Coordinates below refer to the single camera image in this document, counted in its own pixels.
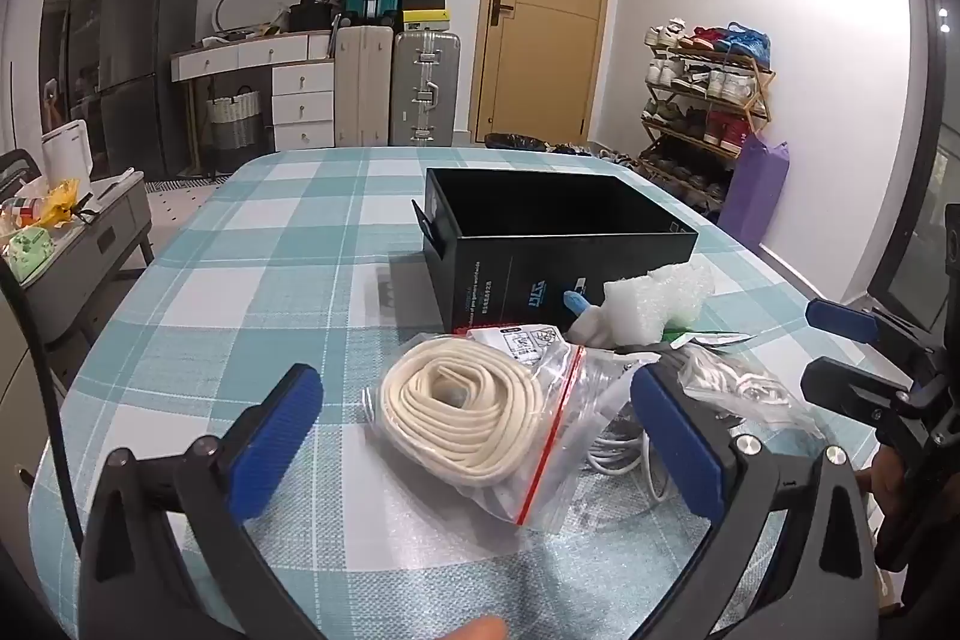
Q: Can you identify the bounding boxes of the grey side table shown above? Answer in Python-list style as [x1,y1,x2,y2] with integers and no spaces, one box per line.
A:
[0,167,155,342]

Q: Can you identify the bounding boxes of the scattered floor shoes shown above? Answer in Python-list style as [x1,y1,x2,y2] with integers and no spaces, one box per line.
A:
[551,140,647,170]

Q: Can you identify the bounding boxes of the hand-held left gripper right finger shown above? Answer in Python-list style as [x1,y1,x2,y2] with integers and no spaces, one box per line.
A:
[630,361,878,640]

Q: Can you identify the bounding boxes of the person's left hand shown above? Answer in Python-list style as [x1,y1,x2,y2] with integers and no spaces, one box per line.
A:
[442,616,512,640]

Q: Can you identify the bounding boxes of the white cable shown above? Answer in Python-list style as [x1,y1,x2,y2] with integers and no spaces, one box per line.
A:
[583,413,673,507]

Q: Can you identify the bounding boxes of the yellow wooden door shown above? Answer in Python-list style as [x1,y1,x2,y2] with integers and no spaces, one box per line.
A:
[469,0,617,146]

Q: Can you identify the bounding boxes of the clear bag of white cord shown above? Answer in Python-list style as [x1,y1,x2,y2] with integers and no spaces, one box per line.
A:
[675,344,826,440]

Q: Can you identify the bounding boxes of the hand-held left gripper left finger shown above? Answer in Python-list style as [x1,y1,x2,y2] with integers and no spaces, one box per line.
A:
[79,364,325,640]

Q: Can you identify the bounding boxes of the grey refrigerator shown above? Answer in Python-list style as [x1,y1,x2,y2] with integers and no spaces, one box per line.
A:
[97,0,203,178]

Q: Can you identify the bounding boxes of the red white printed packet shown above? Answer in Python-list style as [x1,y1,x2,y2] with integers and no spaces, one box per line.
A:
[466,323,572,380]

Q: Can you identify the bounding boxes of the person's right hand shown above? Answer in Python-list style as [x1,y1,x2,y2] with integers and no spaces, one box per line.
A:
[855,445,912,528]

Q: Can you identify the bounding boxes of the white oval frame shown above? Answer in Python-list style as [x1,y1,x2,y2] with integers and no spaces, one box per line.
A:
[216,0,301,36]

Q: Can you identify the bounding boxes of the wooden shoe rack with shoes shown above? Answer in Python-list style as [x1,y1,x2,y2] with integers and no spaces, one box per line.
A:
[641,17,773,211]

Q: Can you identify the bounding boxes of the dark glass cabinet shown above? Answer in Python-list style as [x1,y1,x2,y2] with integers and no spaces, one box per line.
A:
[37,0,140,133]

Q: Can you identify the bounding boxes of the grey white laundry basket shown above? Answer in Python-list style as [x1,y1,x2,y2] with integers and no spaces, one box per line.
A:
[206,85,263,173]

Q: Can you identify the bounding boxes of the dark glass sliding door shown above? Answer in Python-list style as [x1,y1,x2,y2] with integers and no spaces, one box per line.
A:
[868,0,960,335]

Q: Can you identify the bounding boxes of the black paper bag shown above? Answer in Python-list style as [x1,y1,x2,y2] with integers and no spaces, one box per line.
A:
[289,0,337,33]

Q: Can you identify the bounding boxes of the green white packet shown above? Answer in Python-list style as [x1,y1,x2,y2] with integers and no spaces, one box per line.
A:
[660,328,758,350]

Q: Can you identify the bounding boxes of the white trash bin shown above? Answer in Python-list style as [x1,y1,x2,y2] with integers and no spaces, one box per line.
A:
[484,132,553,153]

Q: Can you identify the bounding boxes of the yellow plastic bag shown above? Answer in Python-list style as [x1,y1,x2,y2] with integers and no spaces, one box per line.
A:
[30,179,80,229]

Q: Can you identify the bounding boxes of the purple bag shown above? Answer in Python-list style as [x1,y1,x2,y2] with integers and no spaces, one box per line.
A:
[718,134,790,251]

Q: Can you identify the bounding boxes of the black white patterned rug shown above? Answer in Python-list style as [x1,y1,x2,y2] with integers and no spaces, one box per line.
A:
[145,173,235,226]

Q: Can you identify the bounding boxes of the black cardboard box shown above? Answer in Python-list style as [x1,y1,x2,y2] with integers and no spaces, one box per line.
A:
[412,166,700,336]

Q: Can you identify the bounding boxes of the clear bag of cream rope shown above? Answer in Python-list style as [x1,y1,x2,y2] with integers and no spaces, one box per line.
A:
[362,332,593,528]

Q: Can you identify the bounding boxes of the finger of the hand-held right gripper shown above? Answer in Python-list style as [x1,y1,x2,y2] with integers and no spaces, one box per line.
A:
[805,298,947,357]
[799,355,914,425]

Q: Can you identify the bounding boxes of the white appliance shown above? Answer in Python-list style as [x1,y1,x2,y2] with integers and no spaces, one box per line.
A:
[41,120,92,184]

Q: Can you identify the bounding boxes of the beige suitcase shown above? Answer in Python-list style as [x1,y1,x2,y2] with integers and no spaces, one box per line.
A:
[334,25,395,148]

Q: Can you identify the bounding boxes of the black cable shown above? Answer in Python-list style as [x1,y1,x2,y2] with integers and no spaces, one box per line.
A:
[0,265,85,558]

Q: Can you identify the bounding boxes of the silver suitcase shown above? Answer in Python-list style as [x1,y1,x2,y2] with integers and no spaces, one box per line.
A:
[390,31,462,148]

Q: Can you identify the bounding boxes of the small blue white item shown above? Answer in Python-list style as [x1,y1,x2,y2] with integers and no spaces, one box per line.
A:
[562,289,602,320]

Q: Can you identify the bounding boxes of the bubble wrap piece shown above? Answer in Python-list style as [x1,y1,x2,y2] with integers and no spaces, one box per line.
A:
[649,257,718,330]

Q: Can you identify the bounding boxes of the white drawer desk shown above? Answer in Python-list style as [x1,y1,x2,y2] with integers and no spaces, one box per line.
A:
[171,31,336,155]

